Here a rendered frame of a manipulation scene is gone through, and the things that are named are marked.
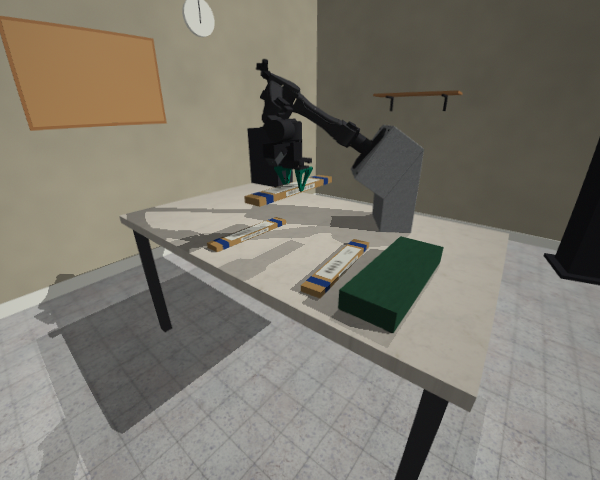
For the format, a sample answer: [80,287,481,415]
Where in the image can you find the white welding electrode pack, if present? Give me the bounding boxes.
[301,239,369,298]
[244,175,332,207]

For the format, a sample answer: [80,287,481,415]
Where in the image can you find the cream welding electrode pack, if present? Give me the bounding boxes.
[207,217,286,252]

